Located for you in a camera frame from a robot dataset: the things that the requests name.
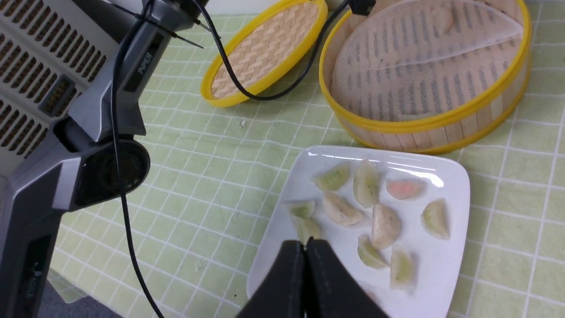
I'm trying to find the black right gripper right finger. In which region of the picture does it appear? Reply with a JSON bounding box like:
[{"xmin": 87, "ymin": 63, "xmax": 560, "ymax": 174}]
[{"xmin": 305, "ymin": 238, "xmax": 388, "ymax": 318}]

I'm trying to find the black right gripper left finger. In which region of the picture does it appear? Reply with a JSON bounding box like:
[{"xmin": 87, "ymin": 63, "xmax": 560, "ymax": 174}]
[{"xmin": 237, "ymin": 240, "xmax": 305, "ymax": 318}]

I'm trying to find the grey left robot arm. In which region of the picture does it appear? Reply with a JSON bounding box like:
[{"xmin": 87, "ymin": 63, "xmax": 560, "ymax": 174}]
[{"xmin": 1, "ymin": 0, "xmax": 300, "ymax": 318}]

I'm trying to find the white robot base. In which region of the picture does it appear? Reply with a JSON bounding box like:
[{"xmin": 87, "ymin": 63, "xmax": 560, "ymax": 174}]
[{"xmin": 0, "ymin": 0, "xmax": 117, "ymax": 181}]

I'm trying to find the white square plate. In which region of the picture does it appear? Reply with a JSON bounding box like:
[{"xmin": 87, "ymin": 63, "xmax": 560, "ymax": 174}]
[{"xmin": 246, "ymin": 146, "xmax": 471, "ymax": 318}]

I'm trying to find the green dumpling lower middle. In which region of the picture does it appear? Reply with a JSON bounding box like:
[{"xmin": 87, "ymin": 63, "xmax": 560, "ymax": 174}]
[{"xmin": 357, "ymin": 234, "xmax": 389, "ymax": 269}]

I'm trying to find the green dumpling lower left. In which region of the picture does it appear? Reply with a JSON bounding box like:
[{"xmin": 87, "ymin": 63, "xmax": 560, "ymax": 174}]
[{"xmin": 293, "ymin": 216, "xmax": 321, "ymax": 245}]

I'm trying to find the green dumpling lower right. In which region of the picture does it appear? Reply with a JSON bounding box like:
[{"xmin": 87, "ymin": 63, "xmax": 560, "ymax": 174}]
[{"xmin": 389, "ymin": 244, "xmax": 416, "ymax": 293}]

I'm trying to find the white dumpling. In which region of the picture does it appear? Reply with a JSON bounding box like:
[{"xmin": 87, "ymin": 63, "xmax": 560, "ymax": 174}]
[
  {"xmin": 322, "ymin": 191, "xmax": 366, "ymax": 227},
  {"xmin": 371, "ymin": 203, "xmax": 402, "ymax": 251}
]

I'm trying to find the green dumpling left small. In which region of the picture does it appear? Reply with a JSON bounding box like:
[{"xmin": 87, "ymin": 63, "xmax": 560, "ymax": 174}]
[{"xmin": 287, "ymin": 201, "xmax": 316, "ymax": 219}]

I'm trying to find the white dumpling centre right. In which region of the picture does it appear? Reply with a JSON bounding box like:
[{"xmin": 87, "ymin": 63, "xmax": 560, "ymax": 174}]
[{"xmin": 371, "ymin": 203, "xmax": 402, "ymax": 251}]

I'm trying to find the green dumpling upper left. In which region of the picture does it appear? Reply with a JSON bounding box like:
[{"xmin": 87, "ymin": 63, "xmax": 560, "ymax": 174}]
[{"xmin": 312, "ymin": 162, "xmax": 351, "ymax": 192}]

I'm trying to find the pale green dumpling upper middle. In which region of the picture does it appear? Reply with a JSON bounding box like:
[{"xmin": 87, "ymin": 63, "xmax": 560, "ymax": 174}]
[{"xmin": 353, "ymin": 159, "xmax": 380, "ymax": 208}]

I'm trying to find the pink dumpling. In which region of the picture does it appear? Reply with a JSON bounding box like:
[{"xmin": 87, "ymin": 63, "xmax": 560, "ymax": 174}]
[{"xmin": 385, "ymin": 179, "xmax": 427, "ymax": 201}]

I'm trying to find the bamboo steamer basket yellow rim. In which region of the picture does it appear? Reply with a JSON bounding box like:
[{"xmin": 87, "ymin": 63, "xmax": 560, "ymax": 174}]
[{"xmin": 319, "ymin": 0, "xmax": 532, "ymax": 154}]

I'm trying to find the white steamer liner cloth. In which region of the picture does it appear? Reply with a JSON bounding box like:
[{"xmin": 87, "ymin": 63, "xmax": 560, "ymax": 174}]
[{"xmin": 329, "ymin": 0, "xmax": 524, "ymax": 121}]

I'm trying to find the bamboo steamer lid yellow rim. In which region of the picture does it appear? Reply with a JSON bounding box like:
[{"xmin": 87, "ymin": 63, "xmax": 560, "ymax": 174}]
[{"xmin": 224, "ymin": 0, "xmax": 328, "ymax": 95}]

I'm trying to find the black cable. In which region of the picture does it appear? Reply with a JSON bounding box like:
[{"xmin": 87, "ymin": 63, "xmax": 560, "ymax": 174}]
[{"xmin": 109, "ymin": 0, "xmax": 376, "ymax": 318}]

